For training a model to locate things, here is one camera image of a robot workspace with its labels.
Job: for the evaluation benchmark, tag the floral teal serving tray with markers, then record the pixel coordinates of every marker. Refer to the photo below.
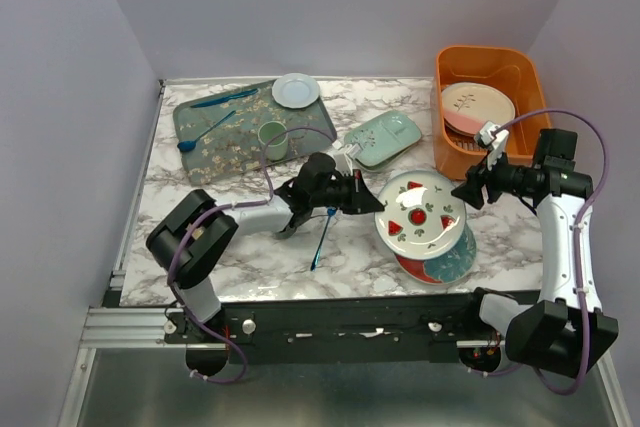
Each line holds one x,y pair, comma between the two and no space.
233,148

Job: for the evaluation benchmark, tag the green plastic cup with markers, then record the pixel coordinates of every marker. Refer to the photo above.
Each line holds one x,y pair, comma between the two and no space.
273,138

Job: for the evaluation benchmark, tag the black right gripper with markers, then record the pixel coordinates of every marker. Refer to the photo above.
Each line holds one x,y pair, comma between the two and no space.
476,177

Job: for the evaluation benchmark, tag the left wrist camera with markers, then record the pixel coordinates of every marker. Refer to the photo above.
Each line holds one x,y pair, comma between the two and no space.
344,155

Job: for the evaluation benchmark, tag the red plate teal flower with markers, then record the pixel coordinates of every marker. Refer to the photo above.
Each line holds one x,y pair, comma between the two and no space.
448,268

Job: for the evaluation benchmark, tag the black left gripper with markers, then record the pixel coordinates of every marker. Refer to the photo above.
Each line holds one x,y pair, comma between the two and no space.
361,199

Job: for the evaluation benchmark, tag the blue metal fork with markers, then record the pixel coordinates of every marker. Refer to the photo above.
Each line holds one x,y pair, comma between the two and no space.
331,212

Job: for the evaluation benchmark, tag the teal rectangular dish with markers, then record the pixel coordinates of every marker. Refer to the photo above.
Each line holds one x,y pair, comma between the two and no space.
383,164
383,137

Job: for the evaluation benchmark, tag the cream pink branch plate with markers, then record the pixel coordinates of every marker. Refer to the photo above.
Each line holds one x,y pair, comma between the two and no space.
469,106

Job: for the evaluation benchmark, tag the blue metal spoon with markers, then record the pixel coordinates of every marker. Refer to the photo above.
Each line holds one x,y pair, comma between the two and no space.
186,146

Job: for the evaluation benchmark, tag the lower teal rectangular dish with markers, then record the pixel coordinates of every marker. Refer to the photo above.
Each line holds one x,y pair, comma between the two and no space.
383,164

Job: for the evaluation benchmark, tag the blue metal knife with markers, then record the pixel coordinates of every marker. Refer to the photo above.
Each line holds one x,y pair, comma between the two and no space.
225,99

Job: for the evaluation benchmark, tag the orange plastic bin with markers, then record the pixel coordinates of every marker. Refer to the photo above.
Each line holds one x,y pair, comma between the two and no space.
504,69

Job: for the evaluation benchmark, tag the light blue scalloped plate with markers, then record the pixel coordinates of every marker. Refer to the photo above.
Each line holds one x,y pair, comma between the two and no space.
295,91

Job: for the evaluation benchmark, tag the red rimmed beige plate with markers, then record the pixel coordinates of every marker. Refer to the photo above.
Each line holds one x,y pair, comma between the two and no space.
460,132

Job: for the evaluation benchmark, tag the upper teal rectangular dish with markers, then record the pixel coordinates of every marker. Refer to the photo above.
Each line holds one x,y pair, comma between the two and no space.
383,137

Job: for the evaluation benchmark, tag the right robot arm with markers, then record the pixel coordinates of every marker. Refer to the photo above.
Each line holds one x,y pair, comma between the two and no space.
565,331

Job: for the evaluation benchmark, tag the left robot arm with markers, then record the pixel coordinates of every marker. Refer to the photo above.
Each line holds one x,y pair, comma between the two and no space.
192,238

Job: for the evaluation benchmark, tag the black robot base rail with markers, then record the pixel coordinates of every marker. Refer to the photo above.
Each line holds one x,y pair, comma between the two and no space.
434,328

